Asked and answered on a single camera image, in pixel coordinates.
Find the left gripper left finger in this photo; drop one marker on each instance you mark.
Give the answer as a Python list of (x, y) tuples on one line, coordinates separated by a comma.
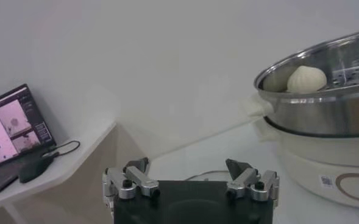
[(142, 182)]

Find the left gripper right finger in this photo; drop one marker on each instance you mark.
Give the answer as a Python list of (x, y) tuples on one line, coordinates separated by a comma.
[(246, 179)]

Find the white steamed baozi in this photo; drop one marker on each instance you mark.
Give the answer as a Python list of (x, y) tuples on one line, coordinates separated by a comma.
[(307, 79)]

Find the stainless steel steamer basket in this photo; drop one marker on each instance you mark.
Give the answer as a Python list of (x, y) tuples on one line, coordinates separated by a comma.
[(319, 112)]

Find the white side table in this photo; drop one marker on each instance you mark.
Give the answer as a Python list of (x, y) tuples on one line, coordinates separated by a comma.
[(75, 170)]

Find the cream electric cooker pot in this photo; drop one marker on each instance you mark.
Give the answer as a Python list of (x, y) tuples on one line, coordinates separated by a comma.
[(319, 158)]

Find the black open laptop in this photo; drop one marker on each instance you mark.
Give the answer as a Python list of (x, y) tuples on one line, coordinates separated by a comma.
[(11, 131)]

